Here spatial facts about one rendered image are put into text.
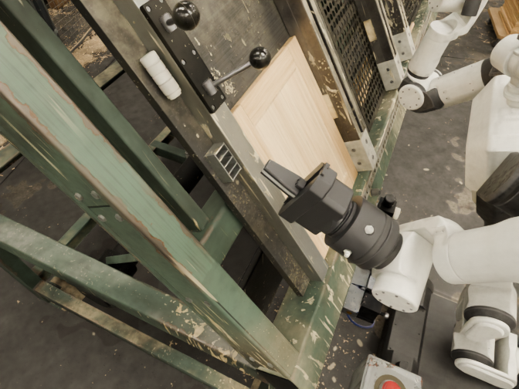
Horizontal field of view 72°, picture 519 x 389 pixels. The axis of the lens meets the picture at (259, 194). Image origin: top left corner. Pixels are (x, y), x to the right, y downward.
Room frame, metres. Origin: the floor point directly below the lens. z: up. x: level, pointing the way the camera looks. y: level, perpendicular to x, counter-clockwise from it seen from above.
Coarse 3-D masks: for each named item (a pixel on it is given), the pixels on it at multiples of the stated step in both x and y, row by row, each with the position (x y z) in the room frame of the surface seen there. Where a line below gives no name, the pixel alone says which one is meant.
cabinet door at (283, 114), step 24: (288, 48) 0.85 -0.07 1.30; (264, 72) 0.74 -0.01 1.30; (288, 72) 0.80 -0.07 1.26; (264, 96) 0.68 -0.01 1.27; (288, 96) 0.75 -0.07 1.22; (312, 96) 0.82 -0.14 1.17; (240, 120) 0.58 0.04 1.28; (264, 120) 0.64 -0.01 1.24; (288, 120) 0.70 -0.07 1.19; (312, 120) 0.77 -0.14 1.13; (264, 144) 0.59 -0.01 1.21; (288, 144) 0.65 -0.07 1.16; (312, 144) 0.71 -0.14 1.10; (336, 144) 0.79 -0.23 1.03; (288, 168) 0.60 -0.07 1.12; (312, 168) 0.66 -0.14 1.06; (336, 168) 0.73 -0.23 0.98; (312, 240) 0.49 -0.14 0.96
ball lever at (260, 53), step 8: (256, 48) 0.56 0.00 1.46; (264, 48) 0.56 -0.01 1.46; (256, 56) 0.55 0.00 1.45; (264, 56) 0.55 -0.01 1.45; (248, 64) 0.55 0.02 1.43; (256, 64) 0.54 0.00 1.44; (264, 64) 0.54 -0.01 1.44; (232, 72) 0.55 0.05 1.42; (240, 72) 0.55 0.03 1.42; (208, 80) 0.54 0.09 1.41; (216, 80) 0.55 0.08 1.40; (224, 80) 0.55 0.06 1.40; (208, 88) 0.54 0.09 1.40; (216, 88) 0.55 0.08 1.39
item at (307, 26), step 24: (288, 0) 0.91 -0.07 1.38; (312, 0) 0.94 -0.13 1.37; (288, 24) 0.91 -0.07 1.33; (312, 24) 0.89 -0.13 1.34; (312, 48) 0.88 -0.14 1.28; (312, 72) 0.88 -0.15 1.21; (336, 72) 0.89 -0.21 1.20; (336, 96) 0.85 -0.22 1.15; (336, 120) 0.84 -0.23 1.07; (360, 120) 0.85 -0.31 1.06; (360, 144) 0.80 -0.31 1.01; (360, 168) 0.79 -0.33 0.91
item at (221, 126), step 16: (128, 0) 0.57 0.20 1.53; (144, 0) 0.58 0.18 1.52; (128, 16) 0.57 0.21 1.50; (144, 32) 0.56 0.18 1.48; (160, 48) 0.55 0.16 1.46; (176, 64) 0.54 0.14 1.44; (176, 80) 0.54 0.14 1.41; (192, 96) 0.53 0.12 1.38; (192, 112) 0.53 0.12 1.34; (208, 112) 0.52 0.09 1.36; (224, 112) 0.55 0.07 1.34; (208, 128) 0.52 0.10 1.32; (224, 128) 0.52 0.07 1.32; (240, 128) 0.55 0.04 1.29; (240, 144) 0.52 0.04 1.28; (240, 160) 0.49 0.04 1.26; (256, 160) 0.52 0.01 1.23; (240, 176) 0.50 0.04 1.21; (256, 176) 0.49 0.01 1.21; (256, 192) 0.48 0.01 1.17; (272, 192) 0.49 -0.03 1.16; (272, 208) 0.46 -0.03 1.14; (272, 224) 0.46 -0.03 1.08; (288, 224) 0.46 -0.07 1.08; (288, 240) 0.45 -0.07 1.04; (304, 240) 0.46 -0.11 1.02; (304, 256) 0.43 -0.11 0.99; (320, 256) 0.45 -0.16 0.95; (304, 272) 0.42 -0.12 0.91; (320, 272) 0.42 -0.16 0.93
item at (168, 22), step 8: (184, 0) 0.50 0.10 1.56; (176, 8) 0.48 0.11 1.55; (184, 8) 0.48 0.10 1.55; (192, 8) 0.49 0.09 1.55; (168, 16) 0.57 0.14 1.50; (176, 16) 0.48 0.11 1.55; (184, 16) 0.48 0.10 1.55; (192, 16) 0.48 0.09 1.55; (168, 24) 0.55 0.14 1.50; (176, 24) 0.48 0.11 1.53; (184, 24) 0.48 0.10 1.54; (192, 24) 0.48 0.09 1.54
